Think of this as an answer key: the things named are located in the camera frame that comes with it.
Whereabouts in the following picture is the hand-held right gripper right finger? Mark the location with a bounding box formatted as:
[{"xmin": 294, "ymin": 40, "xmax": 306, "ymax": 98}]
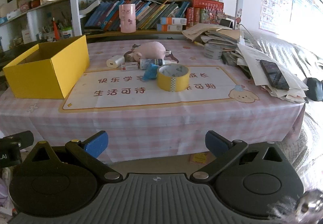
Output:
[{"xmin": 189, "ymin": 130, "xmax": 296, "ymax": 184}]

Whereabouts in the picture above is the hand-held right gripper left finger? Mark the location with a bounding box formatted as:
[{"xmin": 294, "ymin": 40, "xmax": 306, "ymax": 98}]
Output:
[{"xmin": 23, "ymin": 130, "xmax": 124, "ymax": 181}]

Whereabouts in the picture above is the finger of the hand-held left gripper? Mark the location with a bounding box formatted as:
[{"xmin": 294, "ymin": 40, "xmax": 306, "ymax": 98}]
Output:
[{"xmin": 0, "ymin": 131, "xmax": 35, "ymax": 150}]

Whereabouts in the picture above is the yellow cardboard box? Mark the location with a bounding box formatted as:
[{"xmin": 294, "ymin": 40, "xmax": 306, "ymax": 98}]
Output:
[{"xmin": 2, "ymin": 35, "xmax": 90, "ymax": 100}]

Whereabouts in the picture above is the small white red box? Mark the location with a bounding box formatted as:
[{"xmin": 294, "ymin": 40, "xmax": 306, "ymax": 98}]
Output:
[{"xmin": 121, "ymin": 62, "xmax": 140, "ymax": 71}]

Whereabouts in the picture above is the grey blue toy car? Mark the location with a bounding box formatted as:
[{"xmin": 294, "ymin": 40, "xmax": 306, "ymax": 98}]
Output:
[{"xmin": 142, "ymin": 64, "xmax": 158, "ymax": 81}]

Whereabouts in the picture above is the grey blue bottle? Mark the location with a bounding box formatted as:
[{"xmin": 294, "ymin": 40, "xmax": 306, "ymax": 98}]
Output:
[{"xmin": 139, "ymin": 58, "xmax": 166, "ymax": 70}]

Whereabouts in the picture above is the pink pig plush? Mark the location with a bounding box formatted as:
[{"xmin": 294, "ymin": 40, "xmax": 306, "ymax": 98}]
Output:
[{"xmin": 131, "ymin": 41, "xmax": 167, "ymax": 61}]

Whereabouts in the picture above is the printed cream desk mat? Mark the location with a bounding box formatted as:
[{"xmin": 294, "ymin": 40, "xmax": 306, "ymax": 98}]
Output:
[{"xmin": 59, "ymin": 64, "xmax": 260, "ymax": 114}]

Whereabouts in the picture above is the yellow tape roll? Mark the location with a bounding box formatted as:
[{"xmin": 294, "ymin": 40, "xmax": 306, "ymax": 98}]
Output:
[{"xmin": 157, "ymin": 64, "xmax": 190, "ymax": 92}]

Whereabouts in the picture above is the white charger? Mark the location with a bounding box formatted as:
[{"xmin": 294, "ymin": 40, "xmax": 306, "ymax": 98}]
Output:
[{"xmin": 106, "ymin": 55, "xmax": 125, "ymax": 68}]

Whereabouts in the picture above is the grey tape roll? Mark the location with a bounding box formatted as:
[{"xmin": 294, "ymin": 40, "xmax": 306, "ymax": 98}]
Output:
[{"xmin": 203, "ymin": 44, "xmax": 224, "ymax": 60}]

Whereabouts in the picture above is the black smartphone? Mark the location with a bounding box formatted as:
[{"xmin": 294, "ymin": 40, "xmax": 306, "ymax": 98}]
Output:
[{"xmin": 259, "ymin": 59, "xmax": 290, "ymax": 91}]

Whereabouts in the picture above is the small brown toy figure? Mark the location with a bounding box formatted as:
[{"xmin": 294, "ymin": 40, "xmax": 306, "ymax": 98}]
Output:
[{"xmin": 123, "ymin": 50, "xmax": 138, "ymax": 63}]

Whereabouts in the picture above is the small white shelf box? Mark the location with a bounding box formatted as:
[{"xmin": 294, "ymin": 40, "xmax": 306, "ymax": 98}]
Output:
[{"xmin": 21, "ymin": 29, "xmax": 33, "ymax": 43}]

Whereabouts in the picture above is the pile of papers and notebooks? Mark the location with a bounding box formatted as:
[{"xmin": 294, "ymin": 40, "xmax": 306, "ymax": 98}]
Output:
[{"xmin": 182, "ymin": 23, "xmax": 309, "ymax": 104}]

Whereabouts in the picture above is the grey fluffy charm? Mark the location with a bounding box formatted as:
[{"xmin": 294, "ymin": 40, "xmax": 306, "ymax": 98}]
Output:
[{"xmin": 268, "ymin": 188, "xmax": 323, "ymax": 224}]

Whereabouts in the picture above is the cup of pens and tools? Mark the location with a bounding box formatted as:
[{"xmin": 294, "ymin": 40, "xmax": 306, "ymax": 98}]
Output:
[{"xmin": 42, "ymin": 17, "xmax": 62, "ymax": 41}]

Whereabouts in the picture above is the white jar blue label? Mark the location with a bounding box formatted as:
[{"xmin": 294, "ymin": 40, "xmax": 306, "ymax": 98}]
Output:
[{"xmin": 59, "ymin": 27, "xmax": 74, "ymax": 39}]

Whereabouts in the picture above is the plastic covered sofa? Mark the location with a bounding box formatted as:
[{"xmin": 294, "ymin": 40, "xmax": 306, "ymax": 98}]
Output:
[{"xmin": 250, "ymin": 29, "xmax": 323, "ymax": 189}]

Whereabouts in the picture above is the pink cylinder pen holder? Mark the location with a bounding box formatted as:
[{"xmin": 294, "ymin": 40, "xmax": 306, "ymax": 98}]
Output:
[{"xmin": 119, "ymin": 4, "xmax": 137, "ymax": 33}]

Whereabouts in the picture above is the red boxed book set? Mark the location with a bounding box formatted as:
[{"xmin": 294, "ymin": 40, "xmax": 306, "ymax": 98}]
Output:
[{"xmin": 185, "ymin": 0, "xmax": 225, "ymax": 26}]

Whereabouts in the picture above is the white bookshelf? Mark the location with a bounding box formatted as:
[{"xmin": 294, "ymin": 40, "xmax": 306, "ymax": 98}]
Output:
[{"xmin": 0, "ymin": 0, "xmax": 243, "ymax": 41}]

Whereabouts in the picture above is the row of leaning books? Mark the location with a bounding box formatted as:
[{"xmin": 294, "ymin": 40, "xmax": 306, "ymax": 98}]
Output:
[{"xmin": 84, "ymin": 0, "xmax": 190, "ymax": 31}]

